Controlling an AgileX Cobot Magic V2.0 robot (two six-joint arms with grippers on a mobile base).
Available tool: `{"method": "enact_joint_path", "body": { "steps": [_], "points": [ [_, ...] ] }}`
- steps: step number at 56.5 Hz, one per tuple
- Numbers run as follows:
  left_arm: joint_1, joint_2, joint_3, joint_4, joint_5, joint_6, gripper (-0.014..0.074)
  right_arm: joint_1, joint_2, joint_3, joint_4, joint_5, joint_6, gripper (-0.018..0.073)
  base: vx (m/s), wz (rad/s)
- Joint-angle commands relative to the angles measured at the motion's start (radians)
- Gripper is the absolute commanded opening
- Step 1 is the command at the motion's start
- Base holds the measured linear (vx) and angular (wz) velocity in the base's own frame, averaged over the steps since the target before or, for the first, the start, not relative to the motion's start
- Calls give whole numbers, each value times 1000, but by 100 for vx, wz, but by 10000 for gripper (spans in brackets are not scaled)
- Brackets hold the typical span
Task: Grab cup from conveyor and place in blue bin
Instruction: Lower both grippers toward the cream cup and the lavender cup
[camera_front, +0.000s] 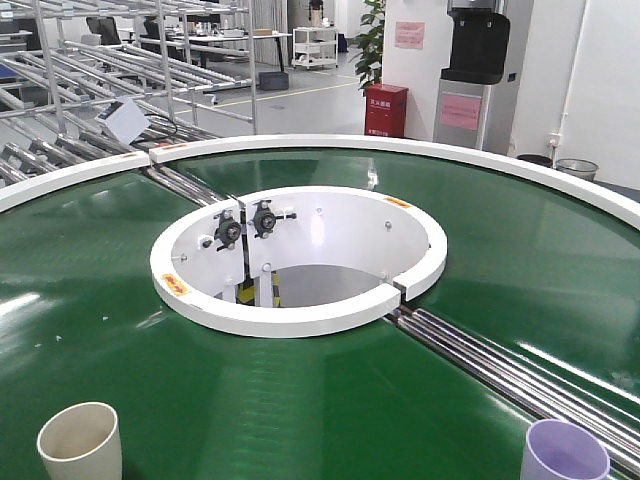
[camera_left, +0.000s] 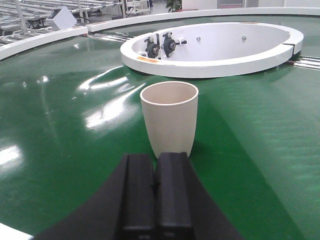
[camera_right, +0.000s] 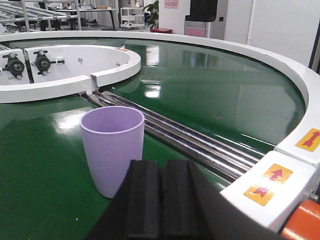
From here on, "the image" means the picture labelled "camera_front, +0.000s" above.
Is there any white control box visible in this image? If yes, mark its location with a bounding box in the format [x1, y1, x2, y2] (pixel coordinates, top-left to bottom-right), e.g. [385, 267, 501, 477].
[95, 97, 150, 145]

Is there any white inner conveyor ring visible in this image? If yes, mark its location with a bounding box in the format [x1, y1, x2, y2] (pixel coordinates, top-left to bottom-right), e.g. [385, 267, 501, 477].
[149, 185, 449, 339]

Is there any grey waste bin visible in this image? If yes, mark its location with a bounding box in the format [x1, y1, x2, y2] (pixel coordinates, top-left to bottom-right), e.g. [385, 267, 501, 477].
[554, 158, 599, 182]

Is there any white outer conveyor rim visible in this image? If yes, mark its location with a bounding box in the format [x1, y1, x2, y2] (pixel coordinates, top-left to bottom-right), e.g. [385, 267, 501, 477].
[1, 134, 639, 228]

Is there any white rolling cart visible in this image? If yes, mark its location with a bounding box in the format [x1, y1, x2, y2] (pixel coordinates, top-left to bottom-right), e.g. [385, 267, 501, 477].
[291, 27, 338, 70]

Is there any green potted plant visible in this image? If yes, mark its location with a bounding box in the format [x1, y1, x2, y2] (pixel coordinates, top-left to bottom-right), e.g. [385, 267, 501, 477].
[355, 0, 386, 95]

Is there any black and silver water dispenser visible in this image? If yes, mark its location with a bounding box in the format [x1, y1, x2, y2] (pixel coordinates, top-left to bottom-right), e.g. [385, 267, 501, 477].
[434, 1, 510, 149]

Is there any lavender plastic cup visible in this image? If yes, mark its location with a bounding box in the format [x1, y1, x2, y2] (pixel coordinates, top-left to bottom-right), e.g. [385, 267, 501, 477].
[519, 419, 611, 479]

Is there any metal roller rack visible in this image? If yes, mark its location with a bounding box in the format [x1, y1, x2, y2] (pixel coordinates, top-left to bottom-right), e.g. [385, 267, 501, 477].
[1, 1, 256, 186]

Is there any beige plastic cup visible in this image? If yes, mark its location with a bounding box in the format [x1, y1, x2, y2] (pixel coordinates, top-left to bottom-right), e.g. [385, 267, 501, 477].
[36, 402, 123, 480]

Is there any red fire extinguisher cabinet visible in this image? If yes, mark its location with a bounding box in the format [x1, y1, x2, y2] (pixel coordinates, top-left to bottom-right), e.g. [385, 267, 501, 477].
[364, 83, 409, 138]

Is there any green circular conveyor belt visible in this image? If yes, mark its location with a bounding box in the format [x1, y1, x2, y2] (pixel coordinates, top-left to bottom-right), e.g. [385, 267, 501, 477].
[1, 148, 639, 479]

